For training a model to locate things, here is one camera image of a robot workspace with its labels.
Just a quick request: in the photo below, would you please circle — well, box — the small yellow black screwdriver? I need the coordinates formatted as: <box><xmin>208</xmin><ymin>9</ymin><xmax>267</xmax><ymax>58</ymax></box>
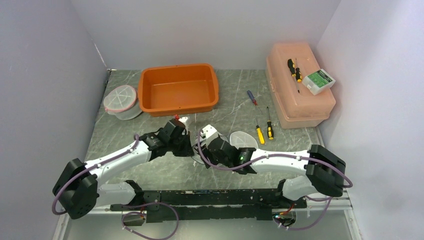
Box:
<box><xmin>254</xmin><ymin>117</ymin><xmax>265</xmax><ymax>145</ymax></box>

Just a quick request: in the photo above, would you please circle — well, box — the orange plastic tub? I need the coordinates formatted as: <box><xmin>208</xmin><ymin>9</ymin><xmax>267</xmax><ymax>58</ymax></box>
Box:
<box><xmin>137</xmin><ymin>63</ymin><xmax>219</xmax><ymax>117</ymax></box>

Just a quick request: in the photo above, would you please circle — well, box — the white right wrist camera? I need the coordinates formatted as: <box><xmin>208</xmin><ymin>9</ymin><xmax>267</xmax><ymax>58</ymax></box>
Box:
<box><xmin>199</xmin><ymin>124</ymin><xmax>219</xmax><ymax>145</ymax></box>

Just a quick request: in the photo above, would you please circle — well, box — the large black yellow screwdriver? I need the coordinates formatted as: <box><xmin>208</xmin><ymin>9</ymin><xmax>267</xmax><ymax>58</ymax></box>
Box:
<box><xmin>287</xmin><ymin>58</ymin><xmax>296</xmax><ymax>77</ymax></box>

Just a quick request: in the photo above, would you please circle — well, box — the translucent pink storage box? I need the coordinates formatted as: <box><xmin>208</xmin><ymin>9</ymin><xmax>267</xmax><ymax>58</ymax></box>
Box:
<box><xmin>265</xmin><ymin>42</ymin><xmax>336</xmax><ymax>129</ymax></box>

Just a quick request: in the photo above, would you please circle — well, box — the white mesh blue-zip laundry bag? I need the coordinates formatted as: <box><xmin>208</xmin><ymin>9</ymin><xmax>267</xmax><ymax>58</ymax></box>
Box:
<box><xmin>191</xmin><ymin>131</ymin><xmax>259</xmax><ymax>168</ymax></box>

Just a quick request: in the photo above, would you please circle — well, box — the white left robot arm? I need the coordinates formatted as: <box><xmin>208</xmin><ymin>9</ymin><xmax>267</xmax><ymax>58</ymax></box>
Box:
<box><xmin>51</xmin><ymin>117</ymin><xmax>194</xmax><ymax>220</ymax></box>

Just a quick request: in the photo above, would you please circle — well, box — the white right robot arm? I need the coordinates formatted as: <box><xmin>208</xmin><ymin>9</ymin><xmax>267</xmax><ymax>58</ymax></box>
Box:
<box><xmin>196</xmin><ymin>133</ymin><xmax>353</xmax><ymax>208</ymax></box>

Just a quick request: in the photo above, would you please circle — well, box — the white green small box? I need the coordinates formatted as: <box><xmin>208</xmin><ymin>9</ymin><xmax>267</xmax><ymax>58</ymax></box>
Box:
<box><xmin>301</xmin><ymin>69</ymin><xmax>336</xmax><ymax>96</ymax></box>

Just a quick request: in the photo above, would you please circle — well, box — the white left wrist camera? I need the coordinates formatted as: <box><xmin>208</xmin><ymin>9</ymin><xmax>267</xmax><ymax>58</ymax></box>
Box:
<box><xmin>174</xmin><ymin>114</ymin><xmax>191</xmax><ymax>129</ymax></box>

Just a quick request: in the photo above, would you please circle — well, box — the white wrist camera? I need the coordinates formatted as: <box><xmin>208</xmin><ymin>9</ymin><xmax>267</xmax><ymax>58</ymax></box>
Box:
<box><xmin>174</xmin><ymin>114</ymin><xmax>191</xmax><ymax>129</ymax></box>
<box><xmin>199</xmin><ymin>124</ymin><xmax>219</xmax><ymax>145</ymax></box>

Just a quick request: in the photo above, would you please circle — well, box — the thin black yellow screwdriver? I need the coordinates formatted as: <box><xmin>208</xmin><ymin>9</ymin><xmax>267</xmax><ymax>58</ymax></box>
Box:
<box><xmin>294</xmin><ymin>59</ymin><xmax>302</xmax><ymax>84</ymax></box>

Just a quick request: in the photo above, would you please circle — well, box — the blue red screwdriver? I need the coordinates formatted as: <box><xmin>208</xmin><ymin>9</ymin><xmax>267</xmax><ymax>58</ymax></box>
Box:
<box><xmin>246</xmin><ymin>90</ymin><xmax>258</xmax><ymax>106</ymax></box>

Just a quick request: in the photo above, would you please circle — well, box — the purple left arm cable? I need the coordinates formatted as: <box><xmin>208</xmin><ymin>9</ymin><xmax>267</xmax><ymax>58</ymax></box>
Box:
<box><xmin>51</xmin><ymin>134</ymin><xmax>141</xmax><ymax>216</ymax></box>

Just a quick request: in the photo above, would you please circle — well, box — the white mesh pink-zip laundry bag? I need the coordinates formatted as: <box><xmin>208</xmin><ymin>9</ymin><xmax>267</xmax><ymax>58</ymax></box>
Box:
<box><xmin>103</xmin><ymin>85</ymin><xmax>142</xmax><ymax>121</ymax></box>

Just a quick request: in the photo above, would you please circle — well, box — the black yellow screwdriver on table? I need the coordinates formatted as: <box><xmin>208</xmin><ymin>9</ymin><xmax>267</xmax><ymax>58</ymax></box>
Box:
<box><xmin>266</xmin><ymin>106</ymin><xmax>275</xmax><ymax>140</ymax></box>

